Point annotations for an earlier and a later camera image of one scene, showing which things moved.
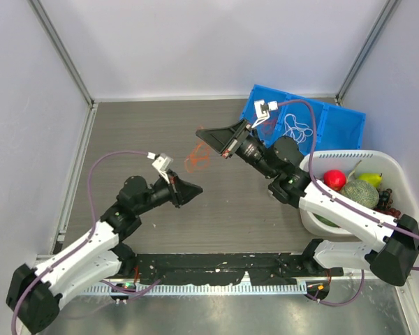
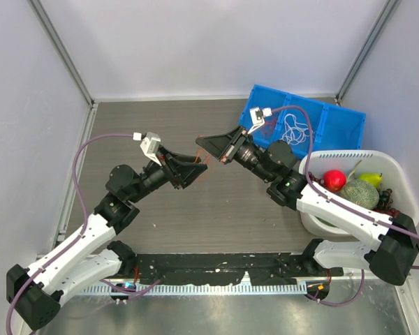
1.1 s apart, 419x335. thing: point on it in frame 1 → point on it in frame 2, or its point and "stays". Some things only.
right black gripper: (223, 140) → (222, 147)
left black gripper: (181, 191) → (185, 167)
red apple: (334, 179) stays
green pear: (372, 178) stays
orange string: (267, 127) stays
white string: (297, 131) stays
